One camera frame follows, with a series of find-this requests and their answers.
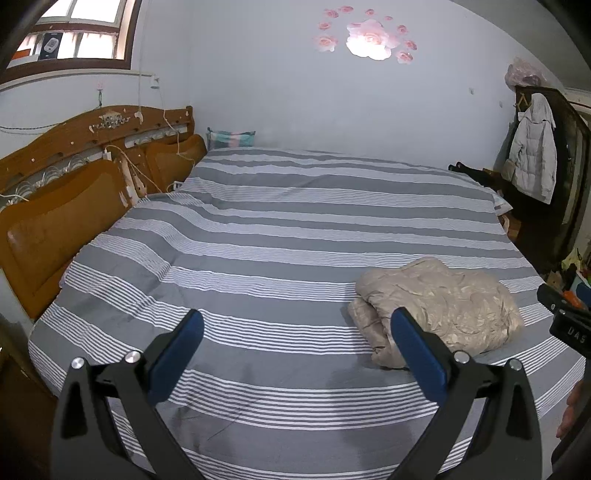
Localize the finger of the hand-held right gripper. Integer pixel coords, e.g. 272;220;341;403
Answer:
536;283;578;320

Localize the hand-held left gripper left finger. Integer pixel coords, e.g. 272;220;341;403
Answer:
51;309;208;480

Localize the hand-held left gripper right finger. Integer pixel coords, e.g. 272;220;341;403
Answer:
390;307;543;480

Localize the beige puffer jacket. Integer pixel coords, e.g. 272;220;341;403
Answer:
347;257;525;369

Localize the person's right hand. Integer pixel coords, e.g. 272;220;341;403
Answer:
556;381;585;439

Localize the colourful clutter pile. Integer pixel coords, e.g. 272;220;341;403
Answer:
547;247;591;308

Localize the dark wooden wardrobe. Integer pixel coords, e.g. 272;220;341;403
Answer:
492;84;591;274

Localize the grey white striped bed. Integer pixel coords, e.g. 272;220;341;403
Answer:
28;147;587;480

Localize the black object beside bed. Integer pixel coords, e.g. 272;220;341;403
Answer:
447;161;505;186

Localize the white hanging jacket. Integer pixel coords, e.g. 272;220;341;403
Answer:
501;93;558;205

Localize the brown wooden nightstand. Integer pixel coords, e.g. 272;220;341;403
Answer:
0;313;62;480

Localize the brown wooden headboard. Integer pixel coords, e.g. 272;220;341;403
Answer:
0;105;208;321

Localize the white power strip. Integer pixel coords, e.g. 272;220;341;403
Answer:
121;154;149;197

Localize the teal plaid pillow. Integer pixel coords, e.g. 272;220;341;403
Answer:
207;128;256;150

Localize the pink plastic bag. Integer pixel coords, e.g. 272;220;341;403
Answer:
505;57;546;89

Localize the blue white box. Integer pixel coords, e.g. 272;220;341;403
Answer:
39;34;62;62

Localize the wooden framed window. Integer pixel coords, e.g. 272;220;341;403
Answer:
0;0;144;85

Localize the white cable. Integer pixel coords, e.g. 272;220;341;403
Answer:
104;69;197;199

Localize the pink flower wall decal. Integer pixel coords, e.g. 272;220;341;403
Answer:
315;6;419;65

